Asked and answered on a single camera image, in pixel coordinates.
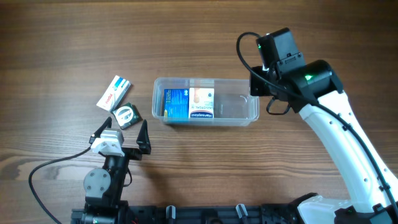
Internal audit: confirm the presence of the white Hansaplast box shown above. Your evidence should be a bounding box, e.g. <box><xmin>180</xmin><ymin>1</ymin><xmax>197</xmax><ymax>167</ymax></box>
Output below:
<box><xmin>188</xmin><ymin>88</ymin><xmax>215</xmax><ymax>118</ymax></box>

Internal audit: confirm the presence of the blue medicine box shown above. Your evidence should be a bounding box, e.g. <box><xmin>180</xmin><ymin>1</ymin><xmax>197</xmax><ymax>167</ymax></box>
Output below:
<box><xmin>164</xmin><ymin>88</ymin><xmax>189</xmax><ymax>118</ymax></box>

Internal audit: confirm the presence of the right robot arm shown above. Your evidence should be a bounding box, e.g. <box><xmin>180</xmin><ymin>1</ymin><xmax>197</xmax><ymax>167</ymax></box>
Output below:
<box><xmin>250</xmin><ymin>28</ymin><xmax>397</xmax><ymax>223</ymax></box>

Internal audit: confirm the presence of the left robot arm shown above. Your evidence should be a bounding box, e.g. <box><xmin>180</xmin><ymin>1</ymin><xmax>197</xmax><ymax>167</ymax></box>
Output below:
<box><xmin>76</xmin><ymin>117</ymin><xmax>151</xmax><ymax>224</ymax></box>

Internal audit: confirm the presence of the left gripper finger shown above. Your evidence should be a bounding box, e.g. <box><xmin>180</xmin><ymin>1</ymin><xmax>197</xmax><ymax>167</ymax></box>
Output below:
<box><xmin>136</xmin><ymin>120</ymin><xmax>152</xmax><ymax>154</ymax></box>
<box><xmin>89</xmin><ymin>117</ymin><xmax>112</xmax><ymax>144</ymax></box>

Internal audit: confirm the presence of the white Panadol box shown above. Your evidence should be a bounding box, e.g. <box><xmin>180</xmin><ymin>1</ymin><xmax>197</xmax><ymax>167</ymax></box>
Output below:
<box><xmin>96</xmin><ymin>75</ymin><xmax>131</xmax><ymax>112</ymax></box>

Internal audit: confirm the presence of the clear plastic container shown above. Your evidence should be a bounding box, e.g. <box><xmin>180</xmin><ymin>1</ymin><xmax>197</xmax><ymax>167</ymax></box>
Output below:
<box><xmin>152</xmin><ymin>77</ymin><xmax>259</xmax><ymax>126</ymax></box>

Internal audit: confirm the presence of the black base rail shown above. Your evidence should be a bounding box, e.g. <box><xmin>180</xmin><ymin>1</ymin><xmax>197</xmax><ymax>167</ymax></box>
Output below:
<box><xmin>71</xmin><ymin>203</ymin><xmax>301</xmax><ymax>224</ymax></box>

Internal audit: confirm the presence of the green Zam-Buk box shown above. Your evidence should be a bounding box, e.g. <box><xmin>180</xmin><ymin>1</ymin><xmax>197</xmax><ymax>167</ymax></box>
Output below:
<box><xmin>112</xmin><ymin>103</ymin><xmax>142</xmax><ymax>129</ymax></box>

